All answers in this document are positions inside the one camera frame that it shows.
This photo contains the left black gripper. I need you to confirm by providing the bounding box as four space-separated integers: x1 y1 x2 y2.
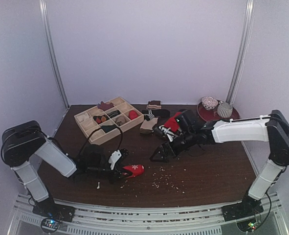
88 163 132 184

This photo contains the red sock with stripes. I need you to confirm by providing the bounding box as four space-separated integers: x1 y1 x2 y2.
122 164 145 178

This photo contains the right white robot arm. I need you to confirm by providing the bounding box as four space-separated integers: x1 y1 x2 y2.
150 110 289 216

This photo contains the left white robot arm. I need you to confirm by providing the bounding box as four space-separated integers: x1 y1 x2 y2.
0 120 133 217

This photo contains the red folded sock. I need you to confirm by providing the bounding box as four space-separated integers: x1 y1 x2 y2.
158 112 181 134

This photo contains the beige brown folded sock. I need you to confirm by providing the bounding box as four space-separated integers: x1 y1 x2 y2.
139 117 158 134

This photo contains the black white striped sock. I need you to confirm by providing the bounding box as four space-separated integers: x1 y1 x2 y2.
141 109 170 121

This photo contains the teal sock in box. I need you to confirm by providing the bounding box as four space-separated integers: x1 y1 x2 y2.
101 124 117 133

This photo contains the red rolled sock in box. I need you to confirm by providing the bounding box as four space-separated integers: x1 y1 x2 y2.
129 110 138 120

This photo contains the brown striped folded sock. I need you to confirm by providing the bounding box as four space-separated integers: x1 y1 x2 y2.
146 100 162 110

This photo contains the beige sock in box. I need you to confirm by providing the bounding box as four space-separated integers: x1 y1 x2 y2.
115 115 129 126

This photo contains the wooden compartment box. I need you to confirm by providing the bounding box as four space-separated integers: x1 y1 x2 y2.
74 97 144 145

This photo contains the strawberry pattern sock in box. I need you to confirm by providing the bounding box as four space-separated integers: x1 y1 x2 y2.
93 115 108 124

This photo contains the red plate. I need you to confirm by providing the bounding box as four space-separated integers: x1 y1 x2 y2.
196 102 240 122

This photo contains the black striped sock in box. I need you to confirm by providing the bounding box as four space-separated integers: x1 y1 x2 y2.
108 110 121 118

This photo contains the dotted white bowl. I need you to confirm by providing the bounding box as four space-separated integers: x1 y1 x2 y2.
201 96 219 110

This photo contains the purple sock in box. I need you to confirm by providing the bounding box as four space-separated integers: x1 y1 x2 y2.
97 101 114 111

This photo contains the striped ceramic cup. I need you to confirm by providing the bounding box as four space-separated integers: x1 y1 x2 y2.
217 101 233 118

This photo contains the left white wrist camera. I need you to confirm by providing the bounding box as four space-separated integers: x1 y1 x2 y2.
108 150 122 170

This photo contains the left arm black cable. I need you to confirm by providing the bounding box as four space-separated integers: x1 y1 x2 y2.
78 126 124 157

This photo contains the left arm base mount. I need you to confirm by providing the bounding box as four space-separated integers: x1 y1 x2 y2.
32 202 75 234

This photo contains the front aluminium rail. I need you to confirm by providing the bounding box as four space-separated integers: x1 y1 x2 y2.
12 193 282 235

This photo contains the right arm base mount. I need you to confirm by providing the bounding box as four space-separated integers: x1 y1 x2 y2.
222 203 264 233

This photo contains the right aluminium frame post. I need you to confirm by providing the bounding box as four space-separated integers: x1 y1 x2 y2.
226 0 255 105

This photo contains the aluminium frame post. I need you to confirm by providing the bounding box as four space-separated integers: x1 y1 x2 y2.
39 0 70 109
226 0 255 105

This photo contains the left aluminium frame post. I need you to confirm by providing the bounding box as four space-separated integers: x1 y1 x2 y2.
39 0 70 109

